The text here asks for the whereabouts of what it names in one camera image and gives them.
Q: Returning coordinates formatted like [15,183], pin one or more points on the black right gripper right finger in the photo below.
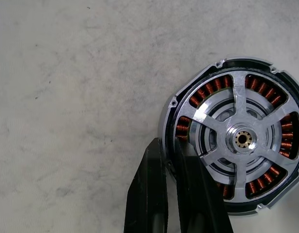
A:
[200,194]

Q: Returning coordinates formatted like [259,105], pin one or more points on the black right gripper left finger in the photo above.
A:
[149,194]

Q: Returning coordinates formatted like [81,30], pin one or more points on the black-rimmed silver spoked rotor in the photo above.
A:
[239,97]

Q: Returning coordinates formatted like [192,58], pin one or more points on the grey motor housing copper coils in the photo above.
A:
[236,59]

